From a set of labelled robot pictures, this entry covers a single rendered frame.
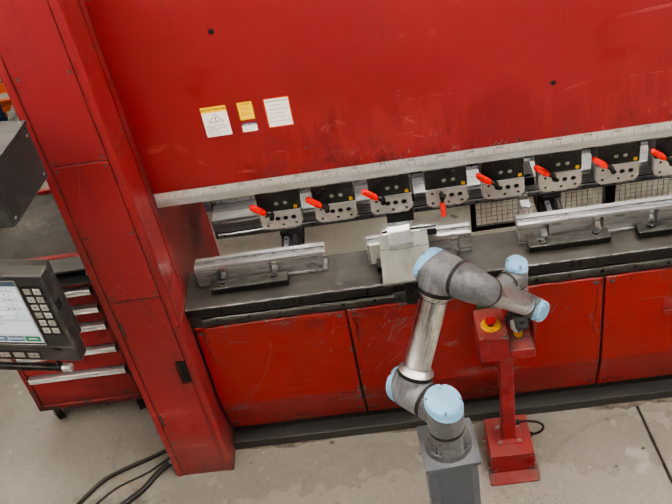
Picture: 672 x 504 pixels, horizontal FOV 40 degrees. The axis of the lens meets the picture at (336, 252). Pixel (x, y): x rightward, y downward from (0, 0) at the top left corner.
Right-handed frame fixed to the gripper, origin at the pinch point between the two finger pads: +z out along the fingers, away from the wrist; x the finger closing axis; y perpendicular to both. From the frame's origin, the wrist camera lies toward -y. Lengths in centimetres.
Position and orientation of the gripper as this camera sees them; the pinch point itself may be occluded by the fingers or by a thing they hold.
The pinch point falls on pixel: (518, 331)
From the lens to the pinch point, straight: 341.1
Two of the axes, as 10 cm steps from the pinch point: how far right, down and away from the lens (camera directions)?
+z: 1.5, 6.9, 7.1
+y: -0.4, -7.1, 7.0
